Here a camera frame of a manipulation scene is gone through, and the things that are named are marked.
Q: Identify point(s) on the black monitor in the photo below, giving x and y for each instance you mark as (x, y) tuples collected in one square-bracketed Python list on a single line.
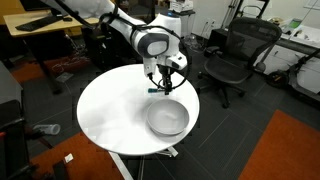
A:
[(34, 5)]

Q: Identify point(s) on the black keyboard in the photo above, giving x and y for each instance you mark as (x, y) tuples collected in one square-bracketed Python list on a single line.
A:
[(40, 23)]

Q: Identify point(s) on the teal and black marker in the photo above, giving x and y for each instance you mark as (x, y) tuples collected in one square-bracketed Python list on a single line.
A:
[(153, 90)]

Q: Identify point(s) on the wooden desk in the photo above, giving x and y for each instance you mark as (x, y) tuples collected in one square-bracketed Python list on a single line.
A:
[(14, 20)]

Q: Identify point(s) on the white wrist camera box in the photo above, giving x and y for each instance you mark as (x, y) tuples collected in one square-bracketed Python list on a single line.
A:
[(149, 66)]

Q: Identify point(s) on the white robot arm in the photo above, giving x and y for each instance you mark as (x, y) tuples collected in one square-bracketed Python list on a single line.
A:
[(94, 13)]

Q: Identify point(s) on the white round table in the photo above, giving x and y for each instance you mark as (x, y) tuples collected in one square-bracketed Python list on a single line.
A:
[(112, 109)]

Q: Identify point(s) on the grey bowl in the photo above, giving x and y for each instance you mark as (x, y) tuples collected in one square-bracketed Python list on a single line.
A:
[(167, 117)]

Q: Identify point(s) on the white printer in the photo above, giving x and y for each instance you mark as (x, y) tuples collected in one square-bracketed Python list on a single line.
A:
[(181, 5)]

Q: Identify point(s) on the black mesh office chair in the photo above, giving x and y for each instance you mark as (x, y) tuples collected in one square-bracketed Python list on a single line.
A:
[(231, 65)]

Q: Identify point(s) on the clear plastic bottle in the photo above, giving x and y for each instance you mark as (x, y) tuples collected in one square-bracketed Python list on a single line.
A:
[(48, 129)]

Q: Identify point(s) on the black electric scooter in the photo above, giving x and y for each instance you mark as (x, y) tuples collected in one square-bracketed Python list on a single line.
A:
[(281, 78)]

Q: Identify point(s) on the black computer mouse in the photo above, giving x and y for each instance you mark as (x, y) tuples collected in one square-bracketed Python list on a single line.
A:
[(67, 19)]

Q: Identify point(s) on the small white card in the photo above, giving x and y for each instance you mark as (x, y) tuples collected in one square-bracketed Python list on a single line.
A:
[(68, 158)]

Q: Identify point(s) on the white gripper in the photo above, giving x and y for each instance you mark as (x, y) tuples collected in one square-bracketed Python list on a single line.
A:
[(177, 62)]

